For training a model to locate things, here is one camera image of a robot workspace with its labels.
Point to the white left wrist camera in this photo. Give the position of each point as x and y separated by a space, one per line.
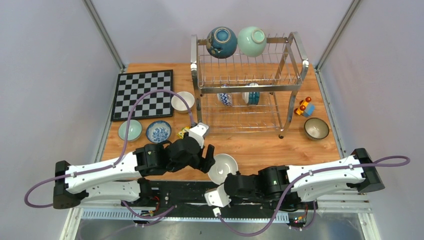
199 133

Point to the teal white striped bowl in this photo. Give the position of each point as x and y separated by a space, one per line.
251 98

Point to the aluminium right frame post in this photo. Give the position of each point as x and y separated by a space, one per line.
345 20

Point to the dark patterned rim bowl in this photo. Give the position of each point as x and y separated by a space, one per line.
316 129

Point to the dark blue glazed bowl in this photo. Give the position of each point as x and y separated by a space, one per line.
221 42

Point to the pale green striped bowl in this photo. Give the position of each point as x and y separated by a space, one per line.
135 130

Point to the plain cream bowl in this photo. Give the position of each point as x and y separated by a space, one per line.
224 164

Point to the yellow green toy block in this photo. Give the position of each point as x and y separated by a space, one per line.
184 132

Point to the aluminium left frame post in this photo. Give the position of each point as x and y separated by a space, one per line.
104 34

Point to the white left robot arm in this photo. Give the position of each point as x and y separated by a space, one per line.
124 179

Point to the steel two-tier dish rack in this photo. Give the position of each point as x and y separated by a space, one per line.
278 74

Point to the orange blue toy car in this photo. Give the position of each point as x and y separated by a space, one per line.
306 108

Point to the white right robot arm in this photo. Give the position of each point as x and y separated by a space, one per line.
305 183

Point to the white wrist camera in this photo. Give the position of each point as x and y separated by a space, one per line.
217 198
199 133

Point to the mint green glazed bowl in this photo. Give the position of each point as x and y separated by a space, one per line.
252 41

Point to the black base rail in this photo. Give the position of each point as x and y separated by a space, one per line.
164 194

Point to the aluminium frame post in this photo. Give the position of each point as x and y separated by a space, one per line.
104 34
345 20

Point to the white blue floral bowl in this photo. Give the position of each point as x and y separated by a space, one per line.
158 131

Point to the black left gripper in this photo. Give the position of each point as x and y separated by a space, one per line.
205 164

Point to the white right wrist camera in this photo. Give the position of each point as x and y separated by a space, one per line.
217 198

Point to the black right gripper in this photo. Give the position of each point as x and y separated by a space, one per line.
237 174

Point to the cream bowl green leaf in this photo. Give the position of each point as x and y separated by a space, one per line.
179 106

